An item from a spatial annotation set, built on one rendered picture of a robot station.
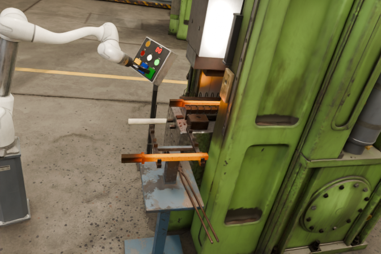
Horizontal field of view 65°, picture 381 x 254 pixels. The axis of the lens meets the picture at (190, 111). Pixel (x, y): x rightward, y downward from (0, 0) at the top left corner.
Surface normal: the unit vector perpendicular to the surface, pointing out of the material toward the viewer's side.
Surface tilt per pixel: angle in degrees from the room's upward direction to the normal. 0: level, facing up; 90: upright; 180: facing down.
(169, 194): 0
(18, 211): 90
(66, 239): 0
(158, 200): 0
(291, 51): 89
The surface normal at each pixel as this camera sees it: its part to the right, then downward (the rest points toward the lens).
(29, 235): 0.15, -0.86
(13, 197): 0.47, 0.50
